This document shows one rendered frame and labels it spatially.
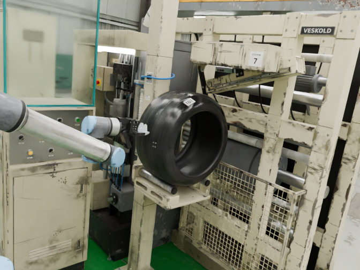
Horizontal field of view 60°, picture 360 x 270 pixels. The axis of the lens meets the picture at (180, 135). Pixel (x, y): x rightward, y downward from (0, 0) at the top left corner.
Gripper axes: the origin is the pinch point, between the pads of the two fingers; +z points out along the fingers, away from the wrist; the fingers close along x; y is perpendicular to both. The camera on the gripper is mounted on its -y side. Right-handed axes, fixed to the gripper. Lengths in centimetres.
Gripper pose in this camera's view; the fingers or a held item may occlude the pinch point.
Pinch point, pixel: (147, 133)
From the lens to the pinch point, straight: 173.3
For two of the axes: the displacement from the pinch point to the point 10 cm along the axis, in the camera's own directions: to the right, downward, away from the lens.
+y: 2.1, -9.7, -1.5
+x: -6.5, -2.5, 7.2
